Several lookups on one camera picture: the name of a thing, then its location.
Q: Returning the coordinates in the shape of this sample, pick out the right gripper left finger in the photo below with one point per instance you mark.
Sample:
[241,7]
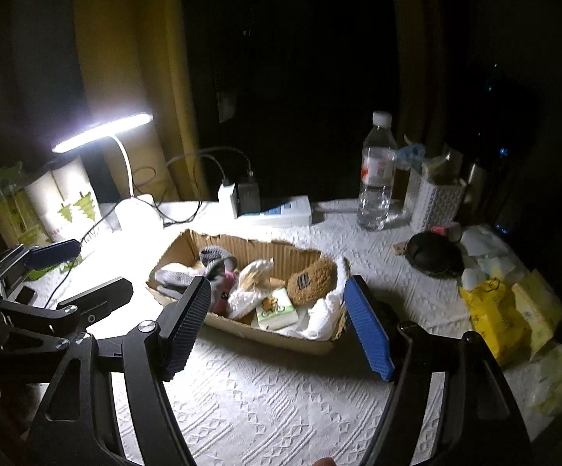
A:
[180,324]

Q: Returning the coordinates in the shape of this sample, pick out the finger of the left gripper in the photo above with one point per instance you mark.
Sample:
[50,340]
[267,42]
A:
[27,259]
[72,315]

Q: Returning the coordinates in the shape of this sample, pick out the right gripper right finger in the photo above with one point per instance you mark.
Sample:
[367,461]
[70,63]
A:
[375,323]

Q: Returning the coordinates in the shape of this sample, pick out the white textured towel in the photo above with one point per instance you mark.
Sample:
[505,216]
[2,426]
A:
[318,320]

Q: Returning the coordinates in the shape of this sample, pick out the grey dotted sock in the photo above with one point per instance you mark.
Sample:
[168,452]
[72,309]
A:
[174,278]

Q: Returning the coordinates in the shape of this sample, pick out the brown plush toy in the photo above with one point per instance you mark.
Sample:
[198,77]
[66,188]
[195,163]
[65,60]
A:
[313,283]

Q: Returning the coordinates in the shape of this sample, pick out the pink plush item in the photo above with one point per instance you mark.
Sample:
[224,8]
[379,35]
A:
[221,287]

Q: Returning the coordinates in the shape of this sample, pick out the green paper bag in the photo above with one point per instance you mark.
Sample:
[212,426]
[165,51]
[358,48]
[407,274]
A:
[19,223]

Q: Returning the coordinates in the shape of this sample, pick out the cotton swab bag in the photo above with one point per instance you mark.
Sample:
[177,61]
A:
[255,282]

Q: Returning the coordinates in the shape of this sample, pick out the green white tissue pack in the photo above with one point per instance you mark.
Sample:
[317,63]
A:
[276,311]

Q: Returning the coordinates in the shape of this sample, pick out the cardboard box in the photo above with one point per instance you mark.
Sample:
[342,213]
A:
[288,260]

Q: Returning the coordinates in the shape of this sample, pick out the black round bowl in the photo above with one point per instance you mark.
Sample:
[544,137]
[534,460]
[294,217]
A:
[434,255]

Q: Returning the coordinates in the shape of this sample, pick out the white desk lamp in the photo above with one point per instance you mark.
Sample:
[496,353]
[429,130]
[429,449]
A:
[135,166]

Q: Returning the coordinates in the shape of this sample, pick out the clear water bottle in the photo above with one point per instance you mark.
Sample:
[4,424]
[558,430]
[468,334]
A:
[378,164]

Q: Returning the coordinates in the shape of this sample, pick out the yellow plastic bag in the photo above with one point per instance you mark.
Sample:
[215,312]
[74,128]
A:
[494,316]

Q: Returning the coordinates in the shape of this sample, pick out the crumpled white tissues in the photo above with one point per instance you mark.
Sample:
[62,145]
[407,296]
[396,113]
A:
[485,256]

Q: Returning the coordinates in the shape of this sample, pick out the white perforated basket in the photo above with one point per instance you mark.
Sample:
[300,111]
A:
[428,204]

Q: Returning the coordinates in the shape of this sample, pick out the white power adapter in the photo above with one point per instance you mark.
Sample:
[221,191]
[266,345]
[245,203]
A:
[228,199]

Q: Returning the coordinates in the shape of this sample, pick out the white power strip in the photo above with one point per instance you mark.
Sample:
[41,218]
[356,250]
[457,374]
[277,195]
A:
[292,212]

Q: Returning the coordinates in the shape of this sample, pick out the black power adapter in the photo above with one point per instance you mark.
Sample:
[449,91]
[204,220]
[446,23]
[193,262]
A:
[249,201]

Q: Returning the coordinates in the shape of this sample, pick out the pale yellow tissue pack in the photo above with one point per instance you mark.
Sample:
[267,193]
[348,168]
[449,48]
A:
[536,302]

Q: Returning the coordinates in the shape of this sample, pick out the yellow curtain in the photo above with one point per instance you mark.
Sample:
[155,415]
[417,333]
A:
[133,57]

